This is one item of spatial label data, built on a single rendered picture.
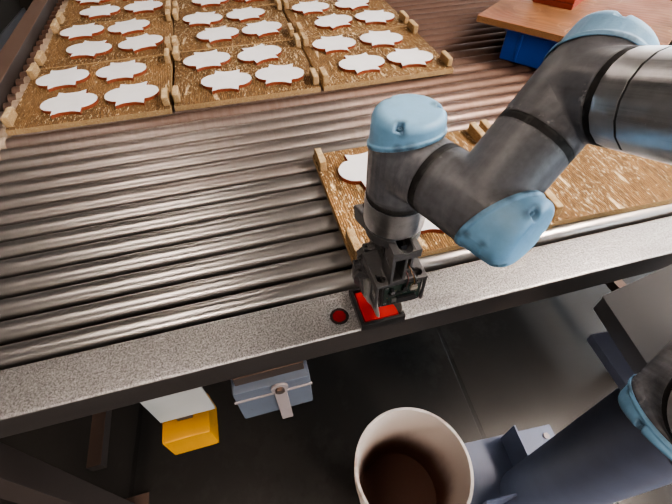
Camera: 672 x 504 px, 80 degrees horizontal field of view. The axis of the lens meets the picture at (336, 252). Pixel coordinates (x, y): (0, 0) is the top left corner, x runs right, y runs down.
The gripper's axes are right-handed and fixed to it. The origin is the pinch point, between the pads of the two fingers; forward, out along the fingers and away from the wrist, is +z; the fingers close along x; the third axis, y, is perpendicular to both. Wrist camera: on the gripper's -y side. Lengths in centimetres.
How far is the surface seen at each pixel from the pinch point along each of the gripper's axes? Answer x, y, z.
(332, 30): 22, -113, 1
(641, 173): 67, -16, 1
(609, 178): 59, -17, 1
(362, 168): 8.1, -33.3, -0.3
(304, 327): -12.7, 0.5, 2.9
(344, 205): 1.3, -24.0, 0.8
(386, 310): 1.1, 1.9, 1.5
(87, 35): -61, -130, 0
